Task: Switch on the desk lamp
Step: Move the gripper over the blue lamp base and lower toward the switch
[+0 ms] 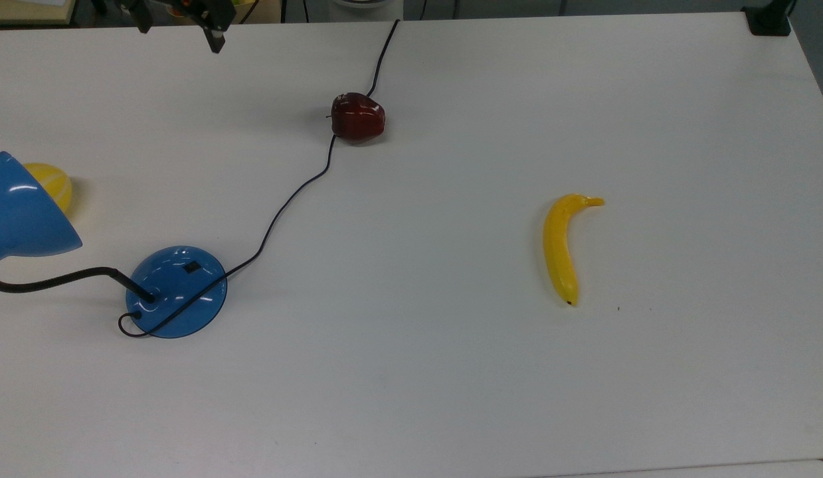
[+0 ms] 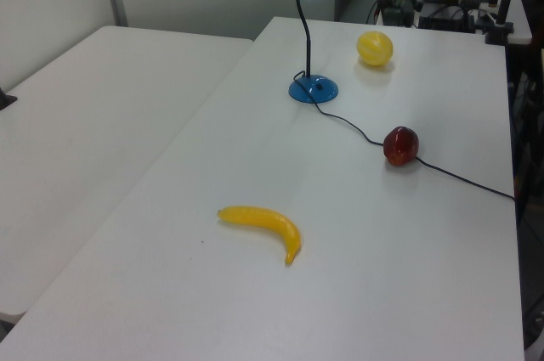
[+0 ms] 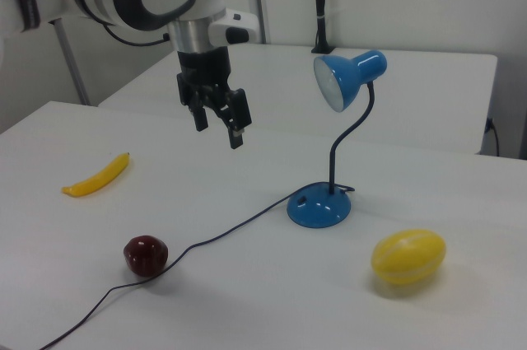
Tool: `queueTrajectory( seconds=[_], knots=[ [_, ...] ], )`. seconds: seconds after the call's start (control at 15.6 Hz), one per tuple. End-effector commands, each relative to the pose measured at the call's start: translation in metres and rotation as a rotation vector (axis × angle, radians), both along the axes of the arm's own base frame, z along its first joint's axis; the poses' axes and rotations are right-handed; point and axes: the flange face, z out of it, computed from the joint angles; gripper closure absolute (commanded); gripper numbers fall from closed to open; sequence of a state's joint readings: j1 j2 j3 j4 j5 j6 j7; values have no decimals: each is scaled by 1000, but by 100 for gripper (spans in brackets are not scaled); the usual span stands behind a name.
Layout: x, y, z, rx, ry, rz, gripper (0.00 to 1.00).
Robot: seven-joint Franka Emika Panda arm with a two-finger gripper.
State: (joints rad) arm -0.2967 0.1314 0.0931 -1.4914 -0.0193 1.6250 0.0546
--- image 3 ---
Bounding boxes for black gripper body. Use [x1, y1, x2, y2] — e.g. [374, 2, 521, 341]
[175, 47, 234, 114]

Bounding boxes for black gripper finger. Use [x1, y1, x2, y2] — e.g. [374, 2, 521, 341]
[213, 86, 254, 151]
[191, 96, 210, 133]

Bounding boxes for blue desk lamp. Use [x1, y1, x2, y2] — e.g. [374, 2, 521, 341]
[287, 49, 389, 229]

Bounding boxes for yellow toy banana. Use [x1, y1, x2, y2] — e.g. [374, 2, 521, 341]
[61, 152, 132, 198]

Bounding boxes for dark red toy apple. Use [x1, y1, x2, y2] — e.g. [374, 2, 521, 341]
[123, 235, 170, 277]

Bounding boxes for white neighbouring table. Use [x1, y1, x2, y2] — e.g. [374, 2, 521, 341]
[97, 40, 498, 156]

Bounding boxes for yellow striped toy melon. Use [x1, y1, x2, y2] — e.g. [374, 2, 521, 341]
[371, 229, 447, 287]

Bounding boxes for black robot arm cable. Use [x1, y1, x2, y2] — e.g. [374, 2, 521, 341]
[98, 22, 172, 47]

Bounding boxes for thin black lamp cable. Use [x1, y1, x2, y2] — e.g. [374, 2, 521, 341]
[35, 184, 356, 350]

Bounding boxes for gray metal post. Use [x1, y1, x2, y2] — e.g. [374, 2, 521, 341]
[55, 20, 91, 106]

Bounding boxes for black wall plug cable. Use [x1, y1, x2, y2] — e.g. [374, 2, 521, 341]
[485, 117, 501, 157]

